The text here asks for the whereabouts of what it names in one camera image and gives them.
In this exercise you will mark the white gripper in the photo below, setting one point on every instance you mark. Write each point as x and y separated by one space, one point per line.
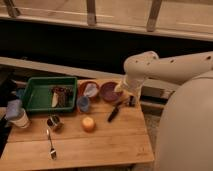
131 85

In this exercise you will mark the small metal cup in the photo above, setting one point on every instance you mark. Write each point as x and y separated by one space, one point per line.
54 123

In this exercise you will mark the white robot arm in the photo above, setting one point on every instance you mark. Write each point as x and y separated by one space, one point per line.
185 133

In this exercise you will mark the dark brush in tray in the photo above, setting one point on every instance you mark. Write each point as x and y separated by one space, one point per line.
63 95

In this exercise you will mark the white spatula in tray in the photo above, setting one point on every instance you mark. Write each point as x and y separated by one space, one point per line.
54 100

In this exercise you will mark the green plastic tray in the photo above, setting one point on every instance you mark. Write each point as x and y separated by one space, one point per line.
37 97

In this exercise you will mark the small black object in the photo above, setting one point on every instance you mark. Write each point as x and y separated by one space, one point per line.
132 101

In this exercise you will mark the purple bowl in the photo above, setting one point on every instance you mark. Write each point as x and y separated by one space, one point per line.
107 92

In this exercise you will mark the red bowl with cloth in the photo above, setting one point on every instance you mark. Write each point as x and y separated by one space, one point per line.
89 89

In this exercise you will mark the blue plastic cup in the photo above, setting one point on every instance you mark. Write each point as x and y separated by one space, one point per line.
83 104

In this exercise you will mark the orange apple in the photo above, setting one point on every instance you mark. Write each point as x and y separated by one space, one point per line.
88 124

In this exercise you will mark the metal fork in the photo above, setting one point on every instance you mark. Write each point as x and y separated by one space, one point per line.
53 153

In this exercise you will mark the black handled knife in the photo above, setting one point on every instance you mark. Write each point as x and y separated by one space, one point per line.
114 112

